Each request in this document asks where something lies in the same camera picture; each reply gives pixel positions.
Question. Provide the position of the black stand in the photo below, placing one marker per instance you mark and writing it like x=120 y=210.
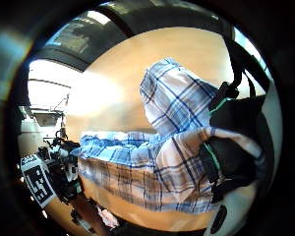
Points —
x=62 y=129

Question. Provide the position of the blue white plaid shirt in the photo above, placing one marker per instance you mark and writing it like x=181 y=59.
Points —
x=173 y=154

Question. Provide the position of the white cube with black markers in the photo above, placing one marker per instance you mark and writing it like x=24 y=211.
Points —
x=38 y=180

